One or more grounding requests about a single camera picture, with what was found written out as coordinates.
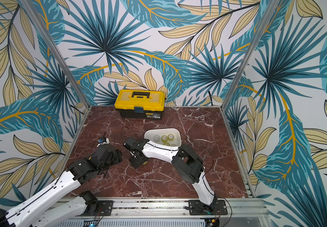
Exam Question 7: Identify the white plastic storage box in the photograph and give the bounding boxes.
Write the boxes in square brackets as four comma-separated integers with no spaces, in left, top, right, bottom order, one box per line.
[144,128,181,147]

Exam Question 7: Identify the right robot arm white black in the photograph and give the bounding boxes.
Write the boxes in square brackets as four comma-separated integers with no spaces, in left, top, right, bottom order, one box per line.
[123,137,217,208]

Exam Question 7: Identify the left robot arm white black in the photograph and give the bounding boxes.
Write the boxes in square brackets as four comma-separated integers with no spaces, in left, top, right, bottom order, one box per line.
[0,143,122,227]

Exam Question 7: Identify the yellow black toolbox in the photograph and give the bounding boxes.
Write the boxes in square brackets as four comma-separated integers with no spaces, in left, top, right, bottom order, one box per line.
[114,89,165,120]

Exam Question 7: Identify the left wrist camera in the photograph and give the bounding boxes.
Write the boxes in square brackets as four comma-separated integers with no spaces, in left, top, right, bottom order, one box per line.
[97,136,110,146]

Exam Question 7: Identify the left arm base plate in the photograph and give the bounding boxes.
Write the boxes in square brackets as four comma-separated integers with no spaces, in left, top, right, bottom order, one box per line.
[78,200,113,217]

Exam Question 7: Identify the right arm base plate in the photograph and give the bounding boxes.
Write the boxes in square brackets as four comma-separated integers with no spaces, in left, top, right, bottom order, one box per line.
[185,200,228,216]

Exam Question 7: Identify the aluminium front rail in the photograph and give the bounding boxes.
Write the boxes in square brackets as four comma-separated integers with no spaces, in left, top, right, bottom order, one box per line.
[27,198,269,219]

